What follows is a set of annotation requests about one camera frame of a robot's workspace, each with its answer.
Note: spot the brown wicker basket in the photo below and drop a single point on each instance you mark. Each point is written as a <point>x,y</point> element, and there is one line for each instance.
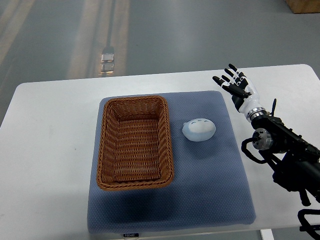
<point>135,146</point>

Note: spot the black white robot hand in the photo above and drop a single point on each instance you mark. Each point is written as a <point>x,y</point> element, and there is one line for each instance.
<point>244,95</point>

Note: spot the white table leg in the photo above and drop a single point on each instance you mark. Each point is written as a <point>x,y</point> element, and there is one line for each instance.
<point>266,234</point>

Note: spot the brown cardboard box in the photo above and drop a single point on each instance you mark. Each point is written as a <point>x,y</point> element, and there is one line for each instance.
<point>304,6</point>

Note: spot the blue plush toy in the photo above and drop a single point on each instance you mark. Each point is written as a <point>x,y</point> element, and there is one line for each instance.
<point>199,129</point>

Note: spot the metal floor socket box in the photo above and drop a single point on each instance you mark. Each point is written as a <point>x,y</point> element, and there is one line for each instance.
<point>107,60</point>

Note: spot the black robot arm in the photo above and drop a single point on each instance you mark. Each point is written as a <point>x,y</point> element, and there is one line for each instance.
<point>294,161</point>

